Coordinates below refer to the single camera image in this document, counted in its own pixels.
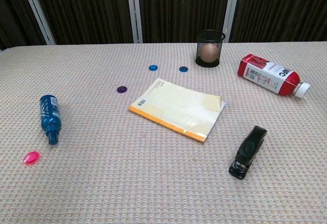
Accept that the pinkish ball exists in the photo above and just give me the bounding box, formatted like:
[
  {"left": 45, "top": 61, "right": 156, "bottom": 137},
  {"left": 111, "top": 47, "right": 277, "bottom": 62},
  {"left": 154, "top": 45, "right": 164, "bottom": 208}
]
[{"left": 199, "top": 43, "right": 220, "bottom": 63}]

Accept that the yellow book with orange spine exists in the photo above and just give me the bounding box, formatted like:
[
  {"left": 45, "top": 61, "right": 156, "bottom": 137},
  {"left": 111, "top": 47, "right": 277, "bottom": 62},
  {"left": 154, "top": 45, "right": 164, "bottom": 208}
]
[{"left": 128, "top": 78, "right": 226, "bottom": 144}]

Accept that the pink plastic disc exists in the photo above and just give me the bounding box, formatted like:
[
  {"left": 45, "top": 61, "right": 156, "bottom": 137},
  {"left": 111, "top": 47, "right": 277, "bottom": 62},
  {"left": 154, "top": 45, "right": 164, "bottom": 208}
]
[{"left": 23, "top": 151, "right": 41, "bottom": 166}]

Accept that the blue spray bottle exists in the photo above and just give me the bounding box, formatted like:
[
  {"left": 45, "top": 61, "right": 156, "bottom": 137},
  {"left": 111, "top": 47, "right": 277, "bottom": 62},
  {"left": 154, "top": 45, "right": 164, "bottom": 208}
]
[{"left": 39, "top": 94, "right": 62, "bottom": 146}]

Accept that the black stapler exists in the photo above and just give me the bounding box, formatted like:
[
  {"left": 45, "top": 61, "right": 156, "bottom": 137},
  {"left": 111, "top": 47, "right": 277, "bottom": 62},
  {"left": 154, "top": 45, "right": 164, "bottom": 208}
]
[{"left": 228, "top": 125, "right": 268, "bottom": 179}]

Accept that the grey partition frame post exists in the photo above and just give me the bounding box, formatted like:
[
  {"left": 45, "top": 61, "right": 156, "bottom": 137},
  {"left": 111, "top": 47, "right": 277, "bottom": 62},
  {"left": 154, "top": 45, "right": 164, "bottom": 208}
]
[
  {"left": 223, "top": 0, "right": 242, "bottom": 43},
  {"left": 125, "top": 0, "right": 144, "bottom": 43},
  {"left": 19, "top": 0, "right": 56, "bottom": 45}
]

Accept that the red juice bottle white cap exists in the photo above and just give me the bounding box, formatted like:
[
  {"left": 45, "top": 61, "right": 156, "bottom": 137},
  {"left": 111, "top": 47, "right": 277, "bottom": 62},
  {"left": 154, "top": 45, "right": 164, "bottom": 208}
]
[{"left": 237, "top": 54, "right": 312, "bottom": 98}]

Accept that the black mesh pen holder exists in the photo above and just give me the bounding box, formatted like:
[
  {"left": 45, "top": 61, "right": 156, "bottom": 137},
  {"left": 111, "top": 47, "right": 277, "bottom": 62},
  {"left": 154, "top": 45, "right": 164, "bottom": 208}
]
[{"left": 195, "top": 29, "right": 226, "bottom": 68}]

